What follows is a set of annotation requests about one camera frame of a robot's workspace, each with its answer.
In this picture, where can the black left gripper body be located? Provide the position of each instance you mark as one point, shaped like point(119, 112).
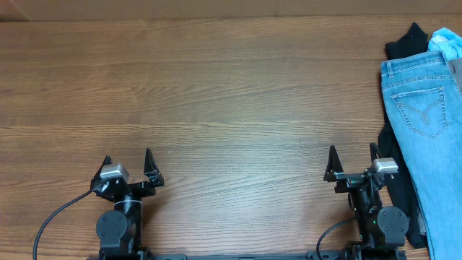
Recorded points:
point(141, 190)

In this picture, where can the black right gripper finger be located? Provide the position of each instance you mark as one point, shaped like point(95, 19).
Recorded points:
point(375, 152)
point(334, 167)

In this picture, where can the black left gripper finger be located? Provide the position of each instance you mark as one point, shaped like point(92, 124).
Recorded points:
point(151, 171)
point(106, 161)

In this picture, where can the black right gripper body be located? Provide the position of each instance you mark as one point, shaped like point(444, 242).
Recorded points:
point(356, 181)

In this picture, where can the light blue denim jeans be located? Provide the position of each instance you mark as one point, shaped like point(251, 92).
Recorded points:
point(423, 103)

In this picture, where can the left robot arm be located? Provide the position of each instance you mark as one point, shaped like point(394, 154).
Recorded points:
point(120, 229)

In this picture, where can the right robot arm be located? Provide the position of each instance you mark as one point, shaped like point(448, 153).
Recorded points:
point(382, 230)

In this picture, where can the black garment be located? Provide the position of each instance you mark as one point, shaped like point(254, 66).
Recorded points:
point(401, 189)

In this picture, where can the grey shorts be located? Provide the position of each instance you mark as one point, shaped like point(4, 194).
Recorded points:
point(455, 66)

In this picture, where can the light blue crumpled cloth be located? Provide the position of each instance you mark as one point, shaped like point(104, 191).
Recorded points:
point(447, 42)

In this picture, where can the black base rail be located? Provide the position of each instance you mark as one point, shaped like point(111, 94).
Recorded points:
point(310, 255)

